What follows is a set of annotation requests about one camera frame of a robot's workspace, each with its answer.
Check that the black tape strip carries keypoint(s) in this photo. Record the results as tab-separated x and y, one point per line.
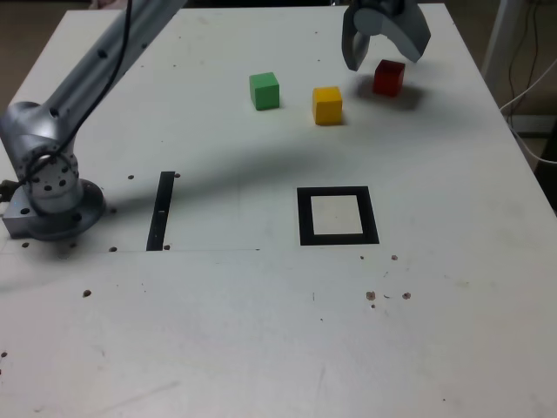
159	217

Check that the white metal post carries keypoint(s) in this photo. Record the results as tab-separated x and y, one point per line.
500	35

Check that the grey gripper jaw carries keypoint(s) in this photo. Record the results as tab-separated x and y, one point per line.
404	30
353	48

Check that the yellow cube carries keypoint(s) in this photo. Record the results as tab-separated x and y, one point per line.
327	106

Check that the black tape square outline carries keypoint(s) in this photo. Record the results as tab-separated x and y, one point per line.
304	217

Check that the green cube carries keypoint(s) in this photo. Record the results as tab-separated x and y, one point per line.
264	92

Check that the red cube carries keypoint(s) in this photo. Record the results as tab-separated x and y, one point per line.
387	80

